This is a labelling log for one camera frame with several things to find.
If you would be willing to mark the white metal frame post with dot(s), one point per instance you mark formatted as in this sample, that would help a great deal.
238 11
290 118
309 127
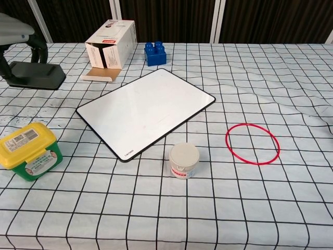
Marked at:
217 20
114 9
330 39
41 20

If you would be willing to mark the green container yellow lid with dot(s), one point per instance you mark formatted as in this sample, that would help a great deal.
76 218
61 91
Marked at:
28 151

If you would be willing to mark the blue building block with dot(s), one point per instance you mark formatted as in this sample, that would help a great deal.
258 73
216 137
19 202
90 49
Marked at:
156 56

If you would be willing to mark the white drawing board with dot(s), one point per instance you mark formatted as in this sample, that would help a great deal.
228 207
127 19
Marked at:
145 109

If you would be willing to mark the white cardboard product box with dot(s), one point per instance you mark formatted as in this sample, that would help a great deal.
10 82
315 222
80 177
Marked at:
117 39

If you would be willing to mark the checkered tablecloth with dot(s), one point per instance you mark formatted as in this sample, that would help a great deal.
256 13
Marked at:
208 203

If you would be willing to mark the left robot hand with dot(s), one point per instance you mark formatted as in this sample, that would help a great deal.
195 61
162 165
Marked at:
13 31

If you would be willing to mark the white round cap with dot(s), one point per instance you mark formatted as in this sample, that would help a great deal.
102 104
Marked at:
184 159

